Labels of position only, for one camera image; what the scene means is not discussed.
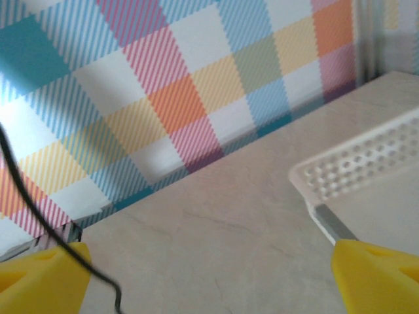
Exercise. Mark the white perforated plastic basket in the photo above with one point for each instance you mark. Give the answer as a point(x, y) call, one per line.
point(360, 157)

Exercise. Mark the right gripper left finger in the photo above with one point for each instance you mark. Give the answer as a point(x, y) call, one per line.
point(39, 284)

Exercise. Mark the aluminium frame post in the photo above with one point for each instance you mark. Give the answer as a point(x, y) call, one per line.
point(365, 39)

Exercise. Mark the aluminium front rail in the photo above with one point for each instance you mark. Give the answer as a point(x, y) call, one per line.
point(73, 233)

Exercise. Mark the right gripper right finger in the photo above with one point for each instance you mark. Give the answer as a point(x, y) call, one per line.
point(379, 284)

